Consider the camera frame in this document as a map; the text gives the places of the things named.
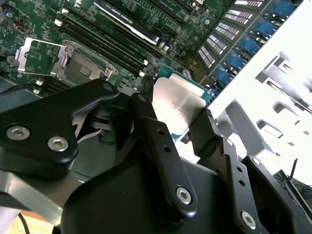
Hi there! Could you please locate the silver CPU with green edge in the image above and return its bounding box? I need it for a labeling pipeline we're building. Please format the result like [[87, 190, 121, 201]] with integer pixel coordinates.
[[151, 68, 216, 145]]

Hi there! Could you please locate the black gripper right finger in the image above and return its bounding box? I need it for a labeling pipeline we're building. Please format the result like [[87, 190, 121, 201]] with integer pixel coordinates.
[[190, 107, 309, 234]]

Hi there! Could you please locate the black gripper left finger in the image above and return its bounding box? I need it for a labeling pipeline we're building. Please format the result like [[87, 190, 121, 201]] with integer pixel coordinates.
[[0, 74, 198, 221]]

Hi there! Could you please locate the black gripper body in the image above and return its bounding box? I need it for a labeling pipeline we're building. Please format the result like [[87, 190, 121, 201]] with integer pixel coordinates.
[[60, 157, 259, 234]]

